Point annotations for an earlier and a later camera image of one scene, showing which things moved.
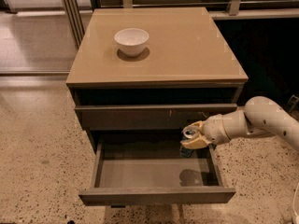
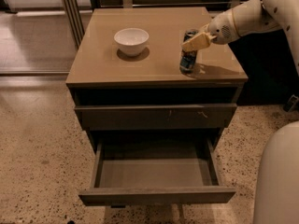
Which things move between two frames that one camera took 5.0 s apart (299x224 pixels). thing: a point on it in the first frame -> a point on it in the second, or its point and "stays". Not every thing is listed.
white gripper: x=214 y=129 -> x=220 y=30
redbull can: x=187 y=152 -> x=188 y=62
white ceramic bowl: x=132 y=41 stays
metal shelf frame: x=78 y=1 stays
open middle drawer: x=149 y=171 stays
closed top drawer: x=149 y=116 stays
